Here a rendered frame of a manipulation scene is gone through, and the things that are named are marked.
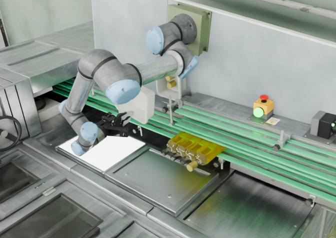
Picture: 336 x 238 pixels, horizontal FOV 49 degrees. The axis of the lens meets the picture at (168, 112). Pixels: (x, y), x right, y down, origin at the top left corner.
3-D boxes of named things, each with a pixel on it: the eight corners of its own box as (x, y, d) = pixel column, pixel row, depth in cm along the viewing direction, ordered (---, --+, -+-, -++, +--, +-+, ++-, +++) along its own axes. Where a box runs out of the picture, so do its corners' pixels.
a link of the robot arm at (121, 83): (184, 36, 170) (98, 59, 128) (206, 60, 167) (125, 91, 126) (171, 54, 177) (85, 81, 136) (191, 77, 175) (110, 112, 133)
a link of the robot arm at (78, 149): (82, 153, 165) (79, 160, 172) (100, 139, 171) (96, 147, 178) (70, 140, 166) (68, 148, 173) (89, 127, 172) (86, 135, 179)
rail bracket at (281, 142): (284, 135, 162) (270, 150, 153) (286, 121, 158) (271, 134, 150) (293, 138, 159) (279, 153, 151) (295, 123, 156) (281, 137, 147)
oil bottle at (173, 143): (191, 133, 199) (165, 151, 186) (191, 124, 197) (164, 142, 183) (200, 136, 196) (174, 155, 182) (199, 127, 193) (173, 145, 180)
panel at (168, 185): (100, 126, 238) (55, 150, 216) (99, 121, 236) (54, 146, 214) (219, 177, 185) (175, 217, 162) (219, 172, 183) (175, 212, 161)
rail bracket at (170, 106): (178, 118, 201) (163, 128, 193) (176, 90, 193) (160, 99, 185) (182, 119, 199) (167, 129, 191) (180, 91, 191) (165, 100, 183)
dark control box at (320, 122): (317, 125, 164) (309, 134, 158) (319, 109, 160) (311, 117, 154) (336, 131, 159) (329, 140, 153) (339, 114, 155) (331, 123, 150)
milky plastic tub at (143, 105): (126, 73, 190) (114, 78, 184) (159, 89, 178) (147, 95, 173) (126, 102, 199) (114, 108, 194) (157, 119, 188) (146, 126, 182)
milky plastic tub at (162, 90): (166, 89, 217) (156, 95, 211) (163, 53, 207) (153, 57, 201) (190, 96, 207) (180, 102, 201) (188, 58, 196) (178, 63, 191)
